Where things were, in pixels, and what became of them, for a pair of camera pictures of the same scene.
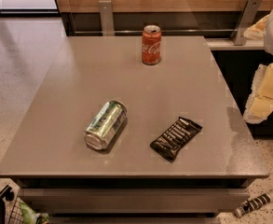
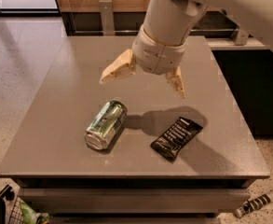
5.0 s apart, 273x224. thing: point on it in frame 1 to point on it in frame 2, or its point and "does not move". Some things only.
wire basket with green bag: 23,214 does not move
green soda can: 106,125 does not move
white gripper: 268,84 to 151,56
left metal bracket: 106,18 does not move
